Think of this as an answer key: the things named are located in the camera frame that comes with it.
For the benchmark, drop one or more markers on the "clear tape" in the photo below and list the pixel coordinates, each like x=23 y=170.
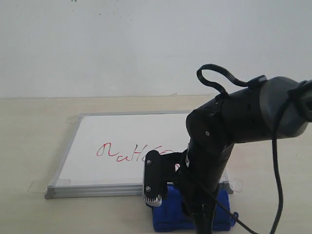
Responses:
x=231 y=185
x=43 y=186

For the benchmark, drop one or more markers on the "clear tape front left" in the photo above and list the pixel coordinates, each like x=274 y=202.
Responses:
x=43 y=186

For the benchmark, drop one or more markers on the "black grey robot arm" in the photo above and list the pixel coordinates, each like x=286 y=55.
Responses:
x=275 y=109

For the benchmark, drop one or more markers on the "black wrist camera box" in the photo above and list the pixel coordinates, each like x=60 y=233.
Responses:
x=152 y=179

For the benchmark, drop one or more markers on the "blue microfibre cloth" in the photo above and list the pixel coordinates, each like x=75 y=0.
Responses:
x=169 y=216

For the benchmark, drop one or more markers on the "clear tape front right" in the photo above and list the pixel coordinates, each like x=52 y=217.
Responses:
x=231 y=185

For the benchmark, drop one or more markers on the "white aluminium-framed whiteboard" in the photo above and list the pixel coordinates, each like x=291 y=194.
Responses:
x=104 y=156

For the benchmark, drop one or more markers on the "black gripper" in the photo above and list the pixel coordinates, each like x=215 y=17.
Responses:
x=202 y=165

